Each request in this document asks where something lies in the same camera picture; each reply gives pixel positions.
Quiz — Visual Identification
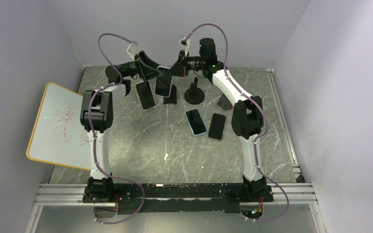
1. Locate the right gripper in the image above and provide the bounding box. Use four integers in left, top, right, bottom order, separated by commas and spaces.
167, 50, 205, 77

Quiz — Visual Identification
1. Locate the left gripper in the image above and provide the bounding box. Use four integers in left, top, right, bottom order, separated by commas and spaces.
121, 51, 165, 83

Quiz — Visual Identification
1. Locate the phone with lilac case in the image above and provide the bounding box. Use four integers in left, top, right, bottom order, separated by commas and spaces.
154, 66, 173, 98

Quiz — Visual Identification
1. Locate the phone with beige case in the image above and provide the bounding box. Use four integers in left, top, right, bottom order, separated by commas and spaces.
136, 81, 156, 111

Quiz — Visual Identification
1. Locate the phone with light blue case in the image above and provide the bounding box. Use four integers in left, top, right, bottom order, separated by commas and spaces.
185, 109, 207, 136

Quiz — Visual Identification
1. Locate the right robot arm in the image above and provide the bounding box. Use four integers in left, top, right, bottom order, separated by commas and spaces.
166, 37, 270, 201

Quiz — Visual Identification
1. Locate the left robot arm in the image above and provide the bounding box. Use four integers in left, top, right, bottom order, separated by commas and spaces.
80, 51, 169, 203

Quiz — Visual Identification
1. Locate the black rectangular phone stand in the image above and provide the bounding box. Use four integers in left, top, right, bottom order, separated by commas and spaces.
163, 85, 177, 104

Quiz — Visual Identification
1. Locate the black round base phone stand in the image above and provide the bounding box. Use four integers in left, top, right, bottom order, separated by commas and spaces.
184, 77, 205, 105

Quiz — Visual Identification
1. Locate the dark wooden phone stand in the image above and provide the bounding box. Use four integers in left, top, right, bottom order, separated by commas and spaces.
217, 94, 234, 111

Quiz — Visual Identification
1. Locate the black phone without case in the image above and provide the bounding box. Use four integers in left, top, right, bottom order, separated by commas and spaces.
208, 113, 226, 141

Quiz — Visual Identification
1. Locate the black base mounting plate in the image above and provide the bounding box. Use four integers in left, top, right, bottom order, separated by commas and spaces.
82, 183, 274, 215

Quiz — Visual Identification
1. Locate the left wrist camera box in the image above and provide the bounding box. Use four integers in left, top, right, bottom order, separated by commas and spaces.
126, 41, 138, 57

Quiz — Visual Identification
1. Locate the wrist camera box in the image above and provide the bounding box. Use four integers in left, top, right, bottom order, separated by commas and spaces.
126, 41, 138, 57
178, 36, 190, 48

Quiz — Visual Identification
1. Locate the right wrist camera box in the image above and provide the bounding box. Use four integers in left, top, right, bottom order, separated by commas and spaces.
178, 36, 190, 48

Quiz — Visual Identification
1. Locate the whiteboard with yellow frame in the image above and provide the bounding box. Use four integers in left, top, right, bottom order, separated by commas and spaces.
26, 82, 91, 170

